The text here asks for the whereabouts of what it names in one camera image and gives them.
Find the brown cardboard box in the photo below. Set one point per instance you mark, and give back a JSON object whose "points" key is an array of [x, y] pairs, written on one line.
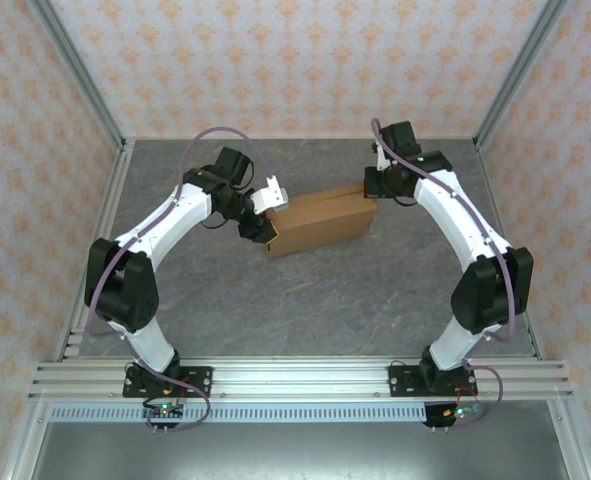
{"points": [[320, 220]]}

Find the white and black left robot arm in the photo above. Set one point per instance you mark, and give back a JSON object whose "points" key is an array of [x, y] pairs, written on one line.
{"points": [[175, 215]]}

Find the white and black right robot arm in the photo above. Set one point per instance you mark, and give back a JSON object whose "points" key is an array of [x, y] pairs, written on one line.
{"points": [[450, 210]]}

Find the grey metal shelf plate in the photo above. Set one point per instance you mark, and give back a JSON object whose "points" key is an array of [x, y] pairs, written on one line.
{"points": [[300, 450]]}

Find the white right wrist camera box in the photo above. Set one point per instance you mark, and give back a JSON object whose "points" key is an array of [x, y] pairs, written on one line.
{"points": [[382, 160]]}

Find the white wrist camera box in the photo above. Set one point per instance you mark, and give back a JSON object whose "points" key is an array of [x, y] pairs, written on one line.
{"points": [[270, 197], [382, 160]]}

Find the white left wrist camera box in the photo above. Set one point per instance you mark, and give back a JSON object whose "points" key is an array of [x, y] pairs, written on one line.
{"points": [[270, 197]]}

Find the aluminium table side rail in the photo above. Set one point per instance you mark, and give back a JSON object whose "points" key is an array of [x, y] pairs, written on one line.
{"points": [[112, 200], [495, 200]]}

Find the aluminium mounting rail beam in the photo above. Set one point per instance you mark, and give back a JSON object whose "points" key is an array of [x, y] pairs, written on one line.
{"points": [[300, 380]]}

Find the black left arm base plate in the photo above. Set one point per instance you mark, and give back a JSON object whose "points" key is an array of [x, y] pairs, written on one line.
{"points": [[195, 382]]}

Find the aluminium frame post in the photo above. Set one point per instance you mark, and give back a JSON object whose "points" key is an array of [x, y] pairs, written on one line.
{"points": [[520, 70], [75, 70]]}

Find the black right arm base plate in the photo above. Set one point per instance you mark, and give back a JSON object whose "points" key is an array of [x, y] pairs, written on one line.
{"points": [[405, 382]]}

